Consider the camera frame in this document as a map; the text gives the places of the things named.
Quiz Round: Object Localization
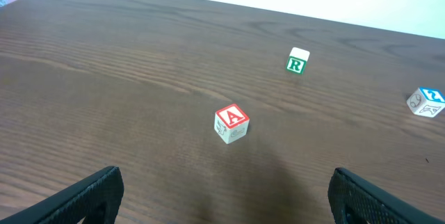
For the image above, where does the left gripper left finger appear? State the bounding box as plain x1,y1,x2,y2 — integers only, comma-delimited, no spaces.
1,166,124,224

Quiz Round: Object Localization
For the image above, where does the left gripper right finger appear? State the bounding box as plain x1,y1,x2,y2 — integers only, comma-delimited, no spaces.
327,168,444,224

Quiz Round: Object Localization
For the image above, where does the blue number 2 block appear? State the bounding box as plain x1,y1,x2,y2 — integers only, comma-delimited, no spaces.
406,87,445,118

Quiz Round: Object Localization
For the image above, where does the red letter A block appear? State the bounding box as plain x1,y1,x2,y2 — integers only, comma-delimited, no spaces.
214,104,250,144

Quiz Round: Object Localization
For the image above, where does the green letter R block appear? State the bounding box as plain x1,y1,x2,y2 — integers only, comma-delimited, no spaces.
286,47,310,74

